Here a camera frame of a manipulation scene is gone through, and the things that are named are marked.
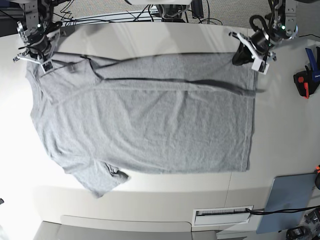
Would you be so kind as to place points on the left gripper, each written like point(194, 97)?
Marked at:
point(259, 44)

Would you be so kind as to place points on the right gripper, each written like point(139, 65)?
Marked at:
point(40, 52)

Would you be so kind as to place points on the grey T-shirt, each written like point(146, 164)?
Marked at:
point(166, 114)

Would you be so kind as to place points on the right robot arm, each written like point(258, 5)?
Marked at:
point(38, 32)

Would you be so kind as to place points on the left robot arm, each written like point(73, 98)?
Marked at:
point(269, 32)

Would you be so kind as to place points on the blue bar clamp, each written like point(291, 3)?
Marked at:
point(314, 63)

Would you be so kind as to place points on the black orange clamp tool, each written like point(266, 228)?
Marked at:
point(304, 83)

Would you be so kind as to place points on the blue-grey flat board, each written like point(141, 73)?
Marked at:
point(287, 192)

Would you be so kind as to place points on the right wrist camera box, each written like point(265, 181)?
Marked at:
point(47, 66)

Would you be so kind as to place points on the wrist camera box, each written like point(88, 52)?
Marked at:
point(47, 66)
point(260, 66)

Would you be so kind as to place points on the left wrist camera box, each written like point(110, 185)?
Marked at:
point(260, 66)

